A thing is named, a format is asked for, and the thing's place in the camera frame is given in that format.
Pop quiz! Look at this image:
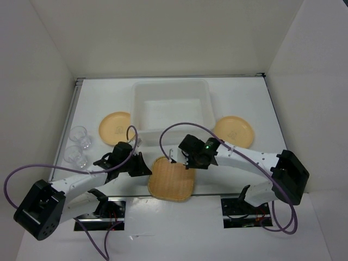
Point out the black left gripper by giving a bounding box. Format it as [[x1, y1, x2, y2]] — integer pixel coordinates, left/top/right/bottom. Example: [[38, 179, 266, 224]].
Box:
[[119, 152, 151, 177]]

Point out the woven bamboo tray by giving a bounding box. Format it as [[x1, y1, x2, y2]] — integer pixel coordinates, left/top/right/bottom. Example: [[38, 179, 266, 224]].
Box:
[[147, 157, 196, 202]]

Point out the yellow bear plate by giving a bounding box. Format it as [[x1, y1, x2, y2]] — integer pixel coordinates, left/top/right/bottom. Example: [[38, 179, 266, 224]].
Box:
[[214, 116, 254, 148], [98, 111, 131, 146]]

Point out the clear plastic cup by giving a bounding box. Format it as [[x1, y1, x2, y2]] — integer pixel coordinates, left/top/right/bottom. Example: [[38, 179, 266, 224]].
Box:
[[64, 146, 88, 169], [69, 126, 91, 150]]

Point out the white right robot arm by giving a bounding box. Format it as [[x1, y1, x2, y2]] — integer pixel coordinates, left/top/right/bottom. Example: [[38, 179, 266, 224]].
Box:
[[94, 134, 309, 214]]

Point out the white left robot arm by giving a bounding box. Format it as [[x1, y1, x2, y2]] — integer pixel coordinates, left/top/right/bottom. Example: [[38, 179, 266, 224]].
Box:
[[14, 142, 152, 241]]

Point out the translucent plastic bin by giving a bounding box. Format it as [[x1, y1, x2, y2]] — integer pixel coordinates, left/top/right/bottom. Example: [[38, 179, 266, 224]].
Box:
[[130, 79, 216, 146]]

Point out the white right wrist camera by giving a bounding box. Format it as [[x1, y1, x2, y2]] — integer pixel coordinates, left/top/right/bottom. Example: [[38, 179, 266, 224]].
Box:
[[169, 148, 188, 165]]

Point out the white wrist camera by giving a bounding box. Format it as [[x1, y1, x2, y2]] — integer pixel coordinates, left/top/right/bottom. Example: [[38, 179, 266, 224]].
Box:
[[128, 136, 142, 147], [169, 148, 188, 165]]

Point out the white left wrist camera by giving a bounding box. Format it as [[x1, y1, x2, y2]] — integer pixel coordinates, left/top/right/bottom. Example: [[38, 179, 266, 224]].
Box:
[[128, 136, 142, 147]]

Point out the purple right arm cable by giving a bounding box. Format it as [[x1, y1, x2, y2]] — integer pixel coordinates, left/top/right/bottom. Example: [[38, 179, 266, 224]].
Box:
[[159, 122, 299, 235]]

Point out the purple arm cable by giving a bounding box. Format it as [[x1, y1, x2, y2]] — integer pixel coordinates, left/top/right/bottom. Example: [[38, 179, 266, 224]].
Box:
[[159, 122, 299, 235], [3, 125, 142, 261]]

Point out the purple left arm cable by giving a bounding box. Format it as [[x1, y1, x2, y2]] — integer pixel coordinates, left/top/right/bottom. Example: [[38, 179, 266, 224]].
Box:
[[3, 125, 142, 261]]

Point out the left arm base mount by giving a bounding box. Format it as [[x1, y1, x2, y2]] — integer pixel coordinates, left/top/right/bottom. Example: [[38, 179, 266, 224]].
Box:
[[77, 197, 126, 231]]

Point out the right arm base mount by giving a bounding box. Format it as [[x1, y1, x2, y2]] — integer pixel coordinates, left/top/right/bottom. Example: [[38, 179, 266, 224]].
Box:
[[221, 196, 273, 228]]

